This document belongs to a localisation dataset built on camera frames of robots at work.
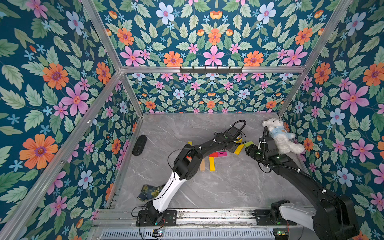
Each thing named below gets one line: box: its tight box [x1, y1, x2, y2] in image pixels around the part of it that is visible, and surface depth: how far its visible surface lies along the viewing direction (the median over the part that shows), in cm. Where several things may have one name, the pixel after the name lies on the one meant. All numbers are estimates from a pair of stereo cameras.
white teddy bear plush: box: [262, 118, 305, 155], surface depth 98 cm
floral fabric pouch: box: [137, 184, 165, 202], surface depth 81 cm
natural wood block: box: [200, 158, 205, 171], surface depth 92 cm
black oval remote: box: [132, 134, 148, 156], surface depth 100 cm
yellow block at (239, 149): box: [234, 144, 245, 156], surface depth 99 cm
